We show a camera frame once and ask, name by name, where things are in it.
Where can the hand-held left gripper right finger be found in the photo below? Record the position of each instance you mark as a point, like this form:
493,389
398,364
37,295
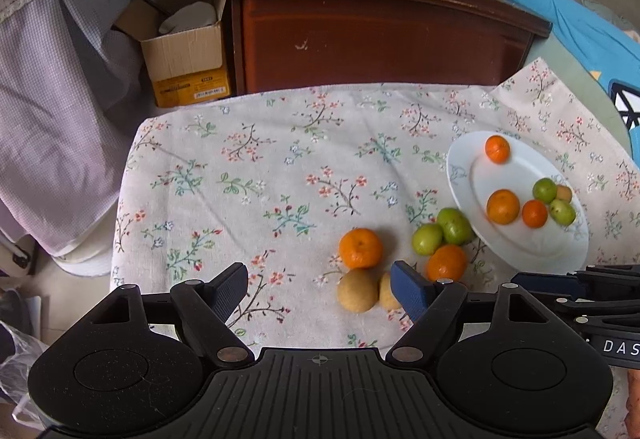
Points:
411,291

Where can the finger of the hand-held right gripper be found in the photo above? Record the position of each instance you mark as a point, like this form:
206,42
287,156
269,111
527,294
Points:
550,284

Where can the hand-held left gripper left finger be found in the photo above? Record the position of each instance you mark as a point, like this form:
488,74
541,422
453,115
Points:
227,291

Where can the brown longan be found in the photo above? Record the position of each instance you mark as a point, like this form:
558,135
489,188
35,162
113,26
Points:
357,290
565,193
386,291

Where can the green jujube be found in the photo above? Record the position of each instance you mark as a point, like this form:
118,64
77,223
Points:
427,239
562,212
454,225
544,190

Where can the large orange mandarin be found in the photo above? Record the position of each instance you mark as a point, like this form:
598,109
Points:
503,206

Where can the white plate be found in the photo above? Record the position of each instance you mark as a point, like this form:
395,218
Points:
520,169

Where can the person's right forearm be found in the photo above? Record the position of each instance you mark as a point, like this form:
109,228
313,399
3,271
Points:
635,404

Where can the floral tablecloth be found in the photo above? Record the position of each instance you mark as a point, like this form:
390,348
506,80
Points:
275,169

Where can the sage green bed sheet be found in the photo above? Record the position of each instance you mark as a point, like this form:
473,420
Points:
565,69

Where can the clear plastic bag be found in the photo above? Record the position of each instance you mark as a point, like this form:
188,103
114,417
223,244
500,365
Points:
20,369

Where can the cardboard box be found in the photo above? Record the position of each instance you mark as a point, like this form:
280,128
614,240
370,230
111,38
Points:
185,64

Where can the purple checked cloth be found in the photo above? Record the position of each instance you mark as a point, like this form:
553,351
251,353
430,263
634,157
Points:
60,119

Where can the blue plush pillow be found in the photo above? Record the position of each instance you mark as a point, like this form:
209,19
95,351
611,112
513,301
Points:
590,34

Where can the brown wooden nightstand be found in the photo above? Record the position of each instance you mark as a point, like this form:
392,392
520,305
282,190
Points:
375,39

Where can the white cloth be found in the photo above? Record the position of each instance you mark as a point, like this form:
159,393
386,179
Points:
187,19

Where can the black and white frame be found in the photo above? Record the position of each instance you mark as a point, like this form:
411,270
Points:
17,259

